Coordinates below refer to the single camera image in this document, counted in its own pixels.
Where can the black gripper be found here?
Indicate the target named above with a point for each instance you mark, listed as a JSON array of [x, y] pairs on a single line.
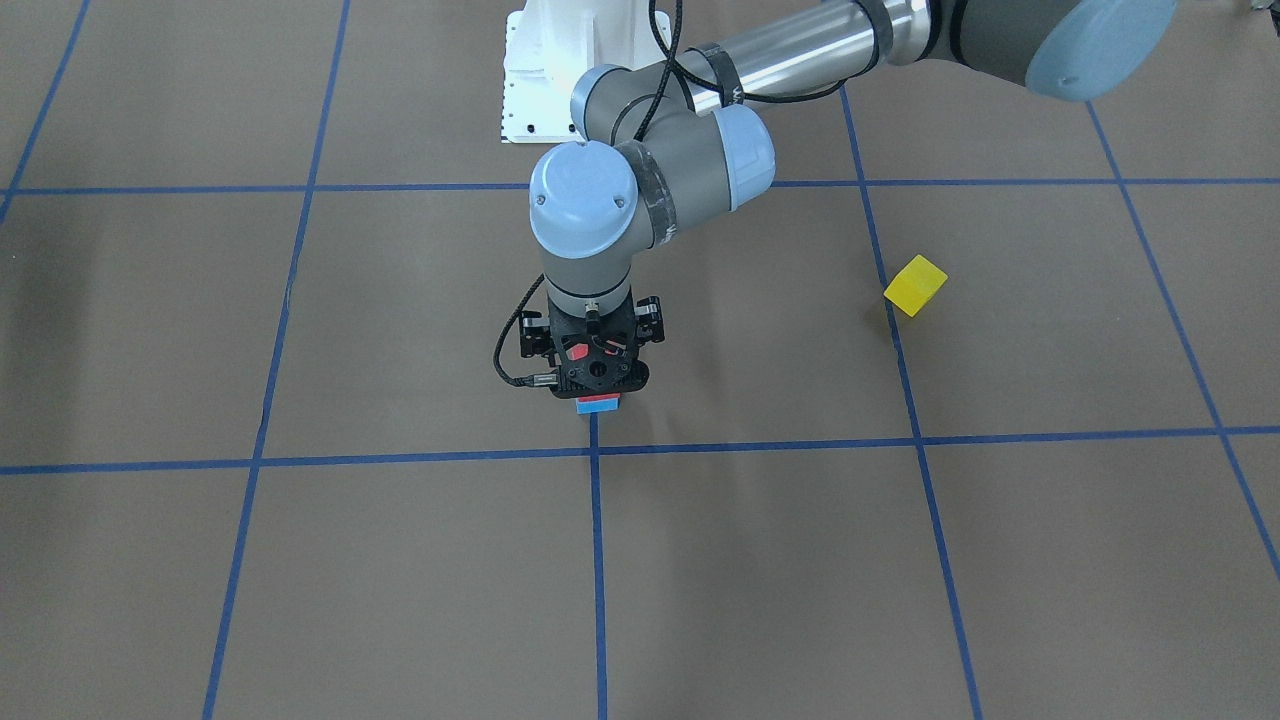
[[652, 323]]

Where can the red foam cube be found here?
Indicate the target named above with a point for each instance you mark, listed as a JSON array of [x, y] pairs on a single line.
[[599, 399]]

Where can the blue foam cube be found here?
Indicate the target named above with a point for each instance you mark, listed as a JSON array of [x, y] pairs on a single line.
[[608, 405]]

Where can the yellow foam cube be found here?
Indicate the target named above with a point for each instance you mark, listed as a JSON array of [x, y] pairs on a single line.
[[915, 285]]

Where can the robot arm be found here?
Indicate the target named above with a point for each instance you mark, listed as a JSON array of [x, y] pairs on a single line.
[[667, 147]]

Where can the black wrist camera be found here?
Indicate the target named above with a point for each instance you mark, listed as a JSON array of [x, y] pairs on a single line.
[[623, 331]]

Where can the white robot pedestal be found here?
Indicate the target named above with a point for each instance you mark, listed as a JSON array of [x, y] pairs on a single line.
[[549, 45]]

